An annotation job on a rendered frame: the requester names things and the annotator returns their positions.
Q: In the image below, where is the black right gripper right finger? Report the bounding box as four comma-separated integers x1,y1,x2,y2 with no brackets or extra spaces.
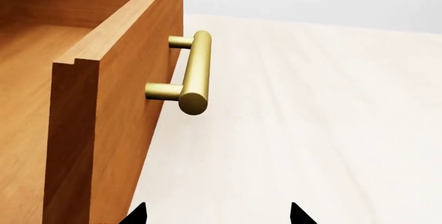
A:
290,201,318,224

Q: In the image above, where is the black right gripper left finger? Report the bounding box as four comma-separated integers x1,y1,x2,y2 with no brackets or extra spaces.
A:
119,201,147,224

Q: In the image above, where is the brass bar drawer handle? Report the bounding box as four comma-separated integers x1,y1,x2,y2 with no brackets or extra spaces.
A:
144,30,212,116

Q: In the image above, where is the brown wooden drawer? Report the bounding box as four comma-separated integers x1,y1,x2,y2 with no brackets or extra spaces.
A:
0,0,185,224

